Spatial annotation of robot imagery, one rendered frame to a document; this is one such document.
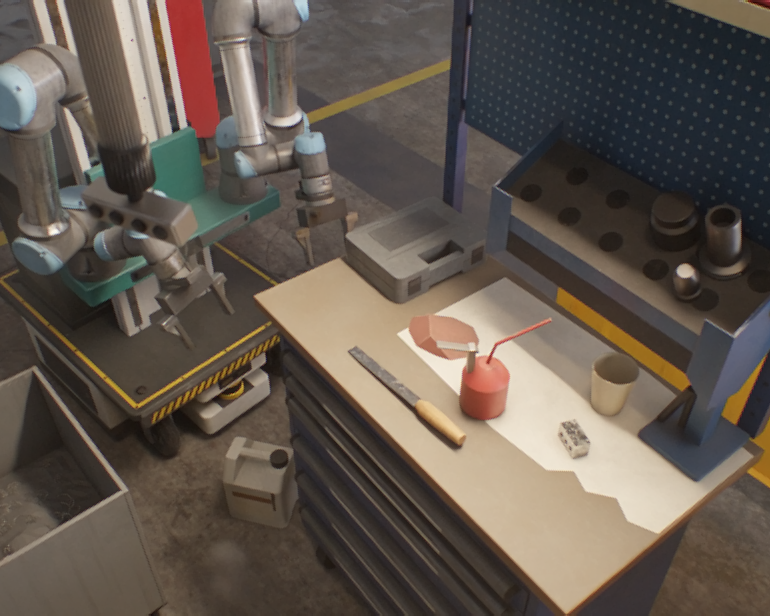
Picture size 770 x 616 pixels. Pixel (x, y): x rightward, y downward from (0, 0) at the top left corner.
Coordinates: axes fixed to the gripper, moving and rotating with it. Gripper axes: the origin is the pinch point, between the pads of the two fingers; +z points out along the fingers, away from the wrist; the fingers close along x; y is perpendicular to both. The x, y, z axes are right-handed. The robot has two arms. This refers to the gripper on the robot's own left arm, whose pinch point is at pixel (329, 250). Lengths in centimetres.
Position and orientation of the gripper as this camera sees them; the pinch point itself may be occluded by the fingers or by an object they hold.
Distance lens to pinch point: 216.9
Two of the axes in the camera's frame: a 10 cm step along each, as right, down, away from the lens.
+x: 7.7, -3.1, 5.5
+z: 1.6, 9.4, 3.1
